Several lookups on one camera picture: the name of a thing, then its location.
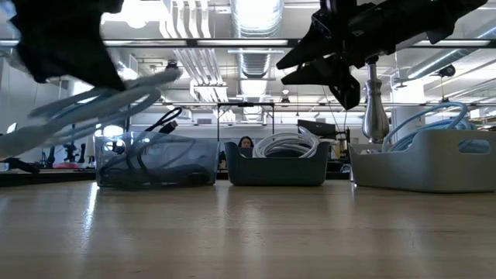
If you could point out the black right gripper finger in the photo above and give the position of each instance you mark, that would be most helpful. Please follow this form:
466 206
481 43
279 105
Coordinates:
306 50
329 79

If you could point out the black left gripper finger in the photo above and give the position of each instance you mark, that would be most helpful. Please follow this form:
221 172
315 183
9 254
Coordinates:
77 66

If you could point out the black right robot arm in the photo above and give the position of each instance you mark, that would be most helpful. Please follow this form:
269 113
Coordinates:
438 17

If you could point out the dark monitor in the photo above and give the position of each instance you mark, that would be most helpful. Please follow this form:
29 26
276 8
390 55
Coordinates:
315 128

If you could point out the black overhead beam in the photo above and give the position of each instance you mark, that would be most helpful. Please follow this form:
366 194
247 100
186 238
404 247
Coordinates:
155 40

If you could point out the person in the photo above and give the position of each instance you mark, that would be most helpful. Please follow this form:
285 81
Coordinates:
245 142

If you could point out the dark grey plastic bin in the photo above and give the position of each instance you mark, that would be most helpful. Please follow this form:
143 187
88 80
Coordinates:
277 170

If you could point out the light grey plastic bin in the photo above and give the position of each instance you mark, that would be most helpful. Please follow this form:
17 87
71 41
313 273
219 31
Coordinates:
418 166

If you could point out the clear plastic bin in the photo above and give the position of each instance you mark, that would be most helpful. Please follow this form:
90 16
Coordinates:
155 170

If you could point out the silver ventilation duct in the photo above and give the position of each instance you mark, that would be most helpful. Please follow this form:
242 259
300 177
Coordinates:
255 23
445 58

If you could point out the black metal stand frame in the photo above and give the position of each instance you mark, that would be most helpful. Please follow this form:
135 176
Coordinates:
246 104

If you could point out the black ceiling camera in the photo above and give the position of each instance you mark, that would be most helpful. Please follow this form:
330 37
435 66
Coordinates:
447 71

